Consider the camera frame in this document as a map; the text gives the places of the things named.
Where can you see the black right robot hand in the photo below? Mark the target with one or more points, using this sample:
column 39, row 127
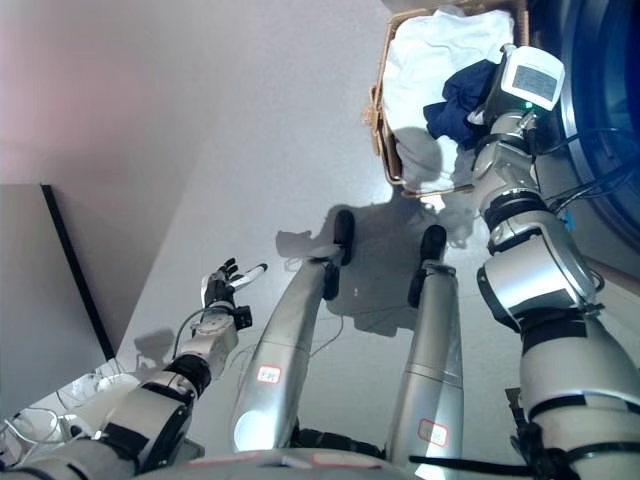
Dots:
column 530, row 77

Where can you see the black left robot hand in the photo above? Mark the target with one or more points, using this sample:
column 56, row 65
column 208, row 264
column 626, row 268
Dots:
column 220, row 287

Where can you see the navy blue garment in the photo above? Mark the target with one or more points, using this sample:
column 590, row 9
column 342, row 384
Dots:
column 455, row 115

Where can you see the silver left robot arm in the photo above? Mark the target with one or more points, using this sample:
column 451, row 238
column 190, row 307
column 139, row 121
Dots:
column 150, row 405

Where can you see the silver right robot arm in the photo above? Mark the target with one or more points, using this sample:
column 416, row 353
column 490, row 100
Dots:
column 545, row 280

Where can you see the dark grey washing machine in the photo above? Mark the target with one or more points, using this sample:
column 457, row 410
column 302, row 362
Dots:
column 610, row 100

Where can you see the woven wicker laundry basket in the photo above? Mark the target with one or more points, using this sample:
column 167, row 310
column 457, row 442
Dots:
column 382, row 140

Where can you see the silver left robot leg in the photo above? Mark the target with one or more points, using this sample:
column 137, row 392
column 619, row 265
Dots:
column 285, row 350

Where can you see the silver robot leg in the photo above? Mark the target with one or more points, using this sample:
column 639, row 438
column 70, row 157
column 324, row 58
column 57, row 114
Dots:
column 285, row 350
column 430, row 360

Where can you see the white cloth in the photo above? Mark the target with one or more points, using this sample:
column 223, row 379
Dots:
column 425, row 75

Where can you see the grey robot torso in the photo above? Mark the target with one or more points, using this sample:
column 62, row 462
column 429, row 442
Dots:
column 250, row 465

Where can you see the silver right robot leg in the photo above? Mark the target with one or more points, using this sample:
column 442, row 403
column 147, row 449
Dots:
column 430, row 360

